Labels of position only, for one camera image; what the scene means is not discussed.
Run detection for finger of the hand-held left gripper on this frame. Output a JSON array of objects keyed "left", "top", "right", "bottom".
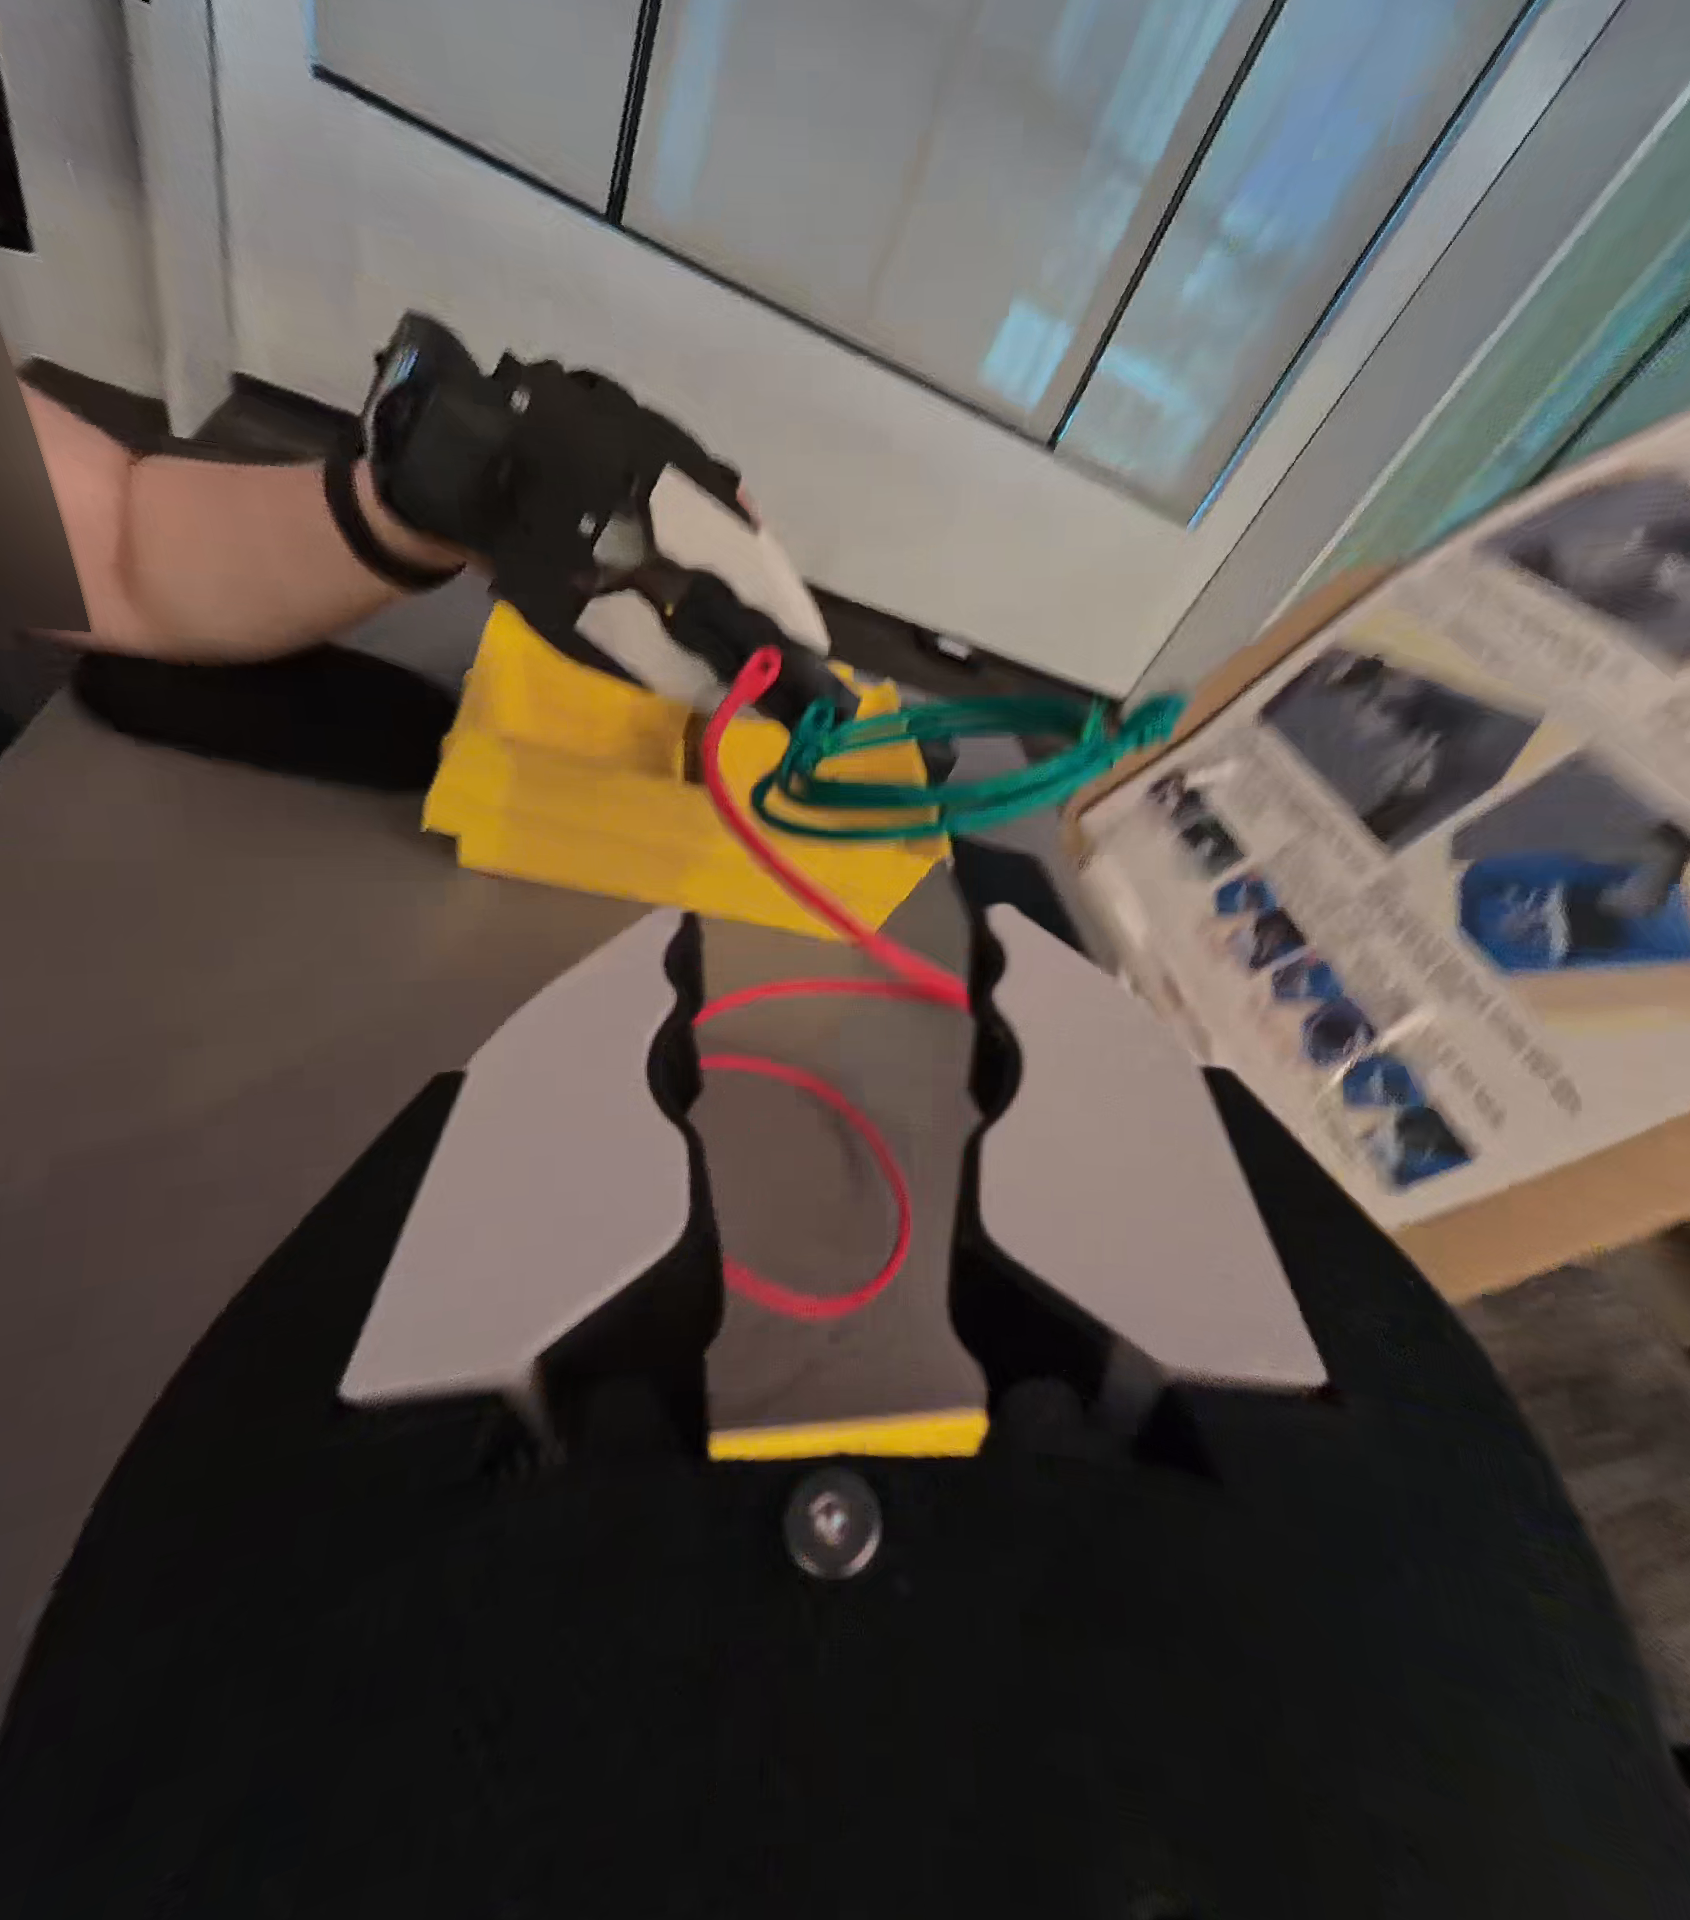
[
  {"left": 651, "top": 477, "right": 836, "bottom": 666},
  {"left": 582, "top": 585, "right": 731, "bottom": 711}
]

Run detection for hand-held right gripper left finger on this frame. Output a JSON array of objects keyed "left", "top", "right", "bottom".
[{"left": 339, "top": 907, "right": 724, "bottom": 1455}]

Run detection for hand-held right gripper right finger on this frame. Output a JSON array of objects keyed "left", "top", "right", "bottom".
[{"left": 951, "top": 900, "right": 1331, "bottom": 1451}]

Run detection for green ethernet cable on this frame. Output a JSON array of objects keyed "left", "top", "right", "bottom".
[{"left": 752, "top": 691, "right": 1191, "bottom": 843}]

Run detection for red ethernet cable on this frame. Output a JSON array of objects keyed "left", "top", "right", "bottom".
[{"left": 692, "top": 644, "right": 974, "bottom": 1326}]

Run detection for person's left forearm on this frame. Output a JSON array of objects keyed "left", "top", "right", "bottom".
[{"left": 21, "top": 375, "right": 473, "bottom": 666}]

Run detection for white framed glass door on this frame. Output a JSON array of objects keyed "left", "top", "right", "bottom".
[{"left": 124, "top": 0, "right": 1690, "bottom": 700}]

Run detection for wooden poster board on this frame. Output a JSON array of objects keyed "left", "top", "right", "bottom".
[{"left": 1054, "top": 563, "right": 1690, "bottom": 1308}]

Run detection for printed instruction poster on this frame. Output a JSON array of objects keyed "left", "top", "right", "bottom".
[{"left": 1071, "top": 360, "right": 1690, "bottom": 1195}]

